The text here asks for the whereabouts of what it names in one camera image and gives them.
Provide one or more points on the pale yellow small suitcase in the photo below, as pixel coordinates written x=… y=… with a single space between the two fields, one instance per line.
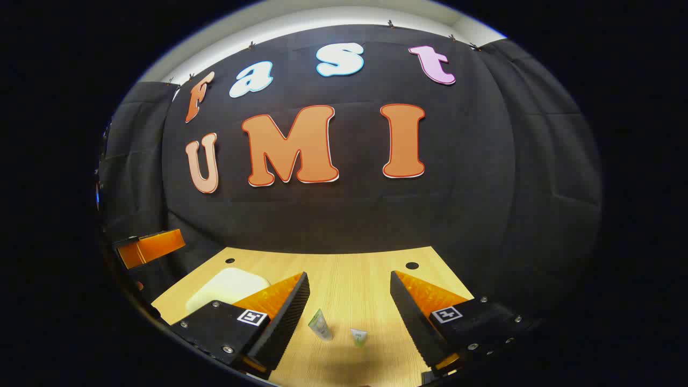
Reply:
x=226 y=287

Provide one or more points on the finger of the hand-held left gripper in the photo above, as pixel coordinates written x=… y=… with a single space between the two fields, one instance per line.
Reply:
x=153 y=246

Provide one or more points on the small white green-capped tube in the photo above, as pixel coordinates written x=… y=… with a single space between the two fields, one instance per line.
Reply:
x=359 y=337

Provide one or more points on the black backdrop cloth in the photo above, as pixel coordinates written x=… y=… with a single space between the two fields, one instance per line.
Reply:
x=344 y=215

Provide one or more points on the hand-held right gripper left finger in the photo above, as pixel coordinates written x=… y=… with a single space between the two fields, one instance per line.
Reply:
x=287 y=317

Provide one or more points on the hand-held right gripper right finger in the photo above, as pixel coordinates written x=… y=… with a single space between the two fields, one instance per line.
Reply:
x=411 y=317

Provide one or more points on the green and white cream tube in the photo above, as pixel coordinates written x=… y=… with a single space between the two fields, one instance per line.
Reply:
x=321 y=325

